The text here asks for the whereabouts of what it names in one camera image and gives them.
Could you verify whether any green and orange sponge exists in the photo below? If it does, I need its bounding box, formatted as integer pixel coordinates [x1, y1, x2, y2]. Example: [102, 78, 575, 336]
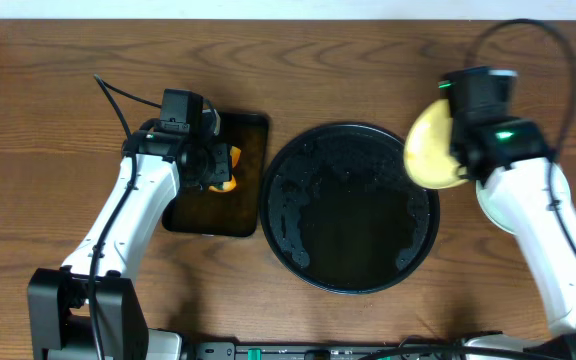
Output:
[209, 146, 241, 193]

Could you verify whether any yellow plate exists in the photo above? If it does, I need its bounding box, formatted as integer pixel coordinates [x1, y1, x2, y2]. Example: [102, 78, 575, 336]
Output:
[403, 99, 467, 190]

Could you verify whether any light blue plate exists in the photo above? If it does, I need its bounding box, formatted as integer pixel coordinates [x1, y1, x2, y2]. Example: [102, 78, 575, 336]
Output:
[475, 166, 571, 235]

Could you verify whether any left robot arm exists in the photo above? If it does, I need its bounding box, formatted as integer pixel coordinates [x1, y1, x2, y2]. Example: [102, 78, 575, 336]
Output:
[27, 110, 241, 359]

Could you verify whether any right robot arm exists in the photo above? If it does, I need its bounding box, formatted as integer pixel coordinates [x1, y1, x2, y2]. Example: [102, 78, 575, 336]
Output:
[458, 119, 576, 359]

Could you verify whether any black rectangular tray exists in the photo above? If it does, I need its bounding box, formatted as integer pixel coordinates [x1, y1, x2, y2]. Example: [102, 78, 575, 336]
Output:
[162, 112, 269, 237]

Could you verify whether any black round tray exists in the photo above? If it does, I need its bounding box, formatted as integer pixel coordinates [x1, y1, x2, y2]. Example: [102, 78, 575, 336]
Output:
[259, 123, 440, 295]

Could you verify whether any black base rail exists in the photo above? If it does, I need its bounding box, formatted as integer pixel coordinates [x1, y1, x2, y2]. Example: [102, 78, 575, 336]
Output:
[180, 337, 446, 360]

